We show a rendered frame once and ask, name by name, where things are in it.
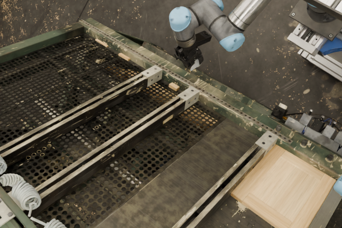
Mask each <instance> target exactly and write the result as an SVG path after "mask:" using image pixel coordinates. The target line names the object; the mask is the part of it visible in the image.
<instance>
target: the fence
mask: <svg viewBox="0 0 342 228"><path fill-rule="evenodd" d="M341 198H342V196H341V195H340V194H338V193H337V192H336V191H335V190H334V188H333V187H332V189H331V191H330V192H329V194H328V196H327V197H326V199H325V200H324V202H323V204H322V205H321V207H320V209H319V211H318V212H317V214H316V216H315V217H314V219H313V220H312V222H311V224H310V225H309V227H308V228H325V227H326V225H327V224H328V222H329V220H330V218H331V216H332V215H333V213H334V211H335V209H336V207H337V206H338V204H339V202H340V200H341Z"/></svg>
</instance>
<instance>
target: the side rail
mask: <svg viewBox="0 0 342 228"><path fill-rule="evenodd" d="M82 33H84V26H83V25H81V24H80V23H78V22H76V23H73V24H71V25H68V26H65V27H62V28H59V29H56V30H53V31H50V32H47V33H44V34H41V35H38V36H35V37H32V38H29V39H26V40H23V41H20V42H18V43H15V44H12V45H9V46H6V47H3V48H0V64H1V63H4V62H6V61H9V60H12V59H14V58H17V57H20V56H22V55H25V54H28V53H30V52H33V51H36V50H38V49H41V48H44V47H47V46H49V45H52V44H55V43H58V42H61V41H63V40H66V39H69V38H71V37H74V36H77V35H80V34H82Z"/></svg>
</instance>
